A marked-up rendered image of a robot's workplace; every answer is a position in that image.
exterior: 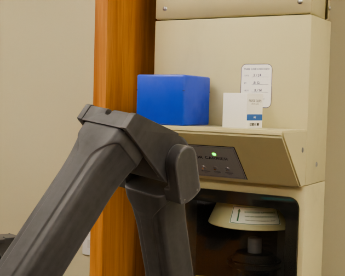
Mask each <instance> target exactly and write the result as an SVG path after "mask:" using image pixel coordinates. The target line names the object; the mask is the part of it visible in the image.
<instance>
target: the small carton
mask: <svg viewBox="0 0 345 276"><path fill-rule="evenodd" d="M262 109H263V94H253V93H223V120H222V127H225V128H245V129H249V128H262Z"/></svg>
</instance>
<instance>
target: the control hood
mask: <svg viewBox="0 0 345 276"><path fill-rule="evenodd" d="M162 126H164V127H166V128H169V129H171V130H173V131H175V132H177V133H178V134H179V136H181V137H183V138H184V139H185V140H186V141H187V143H188V144H191V145H208V146H226V147H234V148H235V151H236V153H237V155H238V158H239V160H240V162H241V165H242V167H243V169H244V172H245V174H246V177H247V180H243V179H231V178H224V177H212V176H199V178H200V179H211V180H222V181H234V182H246V183H259V184H265V185H277V186H289V187H303V185H305V174H306V145H307V132H306V131H305V129H283V128H249V129H245V128H225V127H222V125H189V126H177V125H162Z"/></svg>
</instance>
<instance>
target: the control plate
mask: <svg viewBox="0 0 345 276"><path fill-rule="evenodd" d="M188 145H189V146H191V147H193V148H194V150H195V152H196V155H197V163H198V172H199V176H212V177H224V178H231V179H243V180H247V177H246V174H245V172H244V169H243V167H242V165H241V162H240V160H239V158H238V155H237V153H236V151H235V148H234V147H226V146H208V145H191V144H188ZM212 152H215V153H216V154H217V156H213V155H212V154H211V153H212ZM202 165H204V166H206V169H204V170H203V169H202ZM213 166H216V167H217V168H218V169H217V170H214V168H213ZM226 167H228V168H230V170H229V171H226V169H225V168H226Z"/></svg>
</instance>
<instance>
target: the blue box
mask: <svg viewBox="0 0 345 276"><path fill-rule="evenodd" d="M209 95H210V78H209V77H202V76H191V75H185V74H139V75H138V76H137V109H136V113H137V114H139V115H141V116H143V117H145V118H148V119H150V120H152V121H154V122H156V123H158V124H160V125H177V126H189V125H208V124H209Z"/></svg>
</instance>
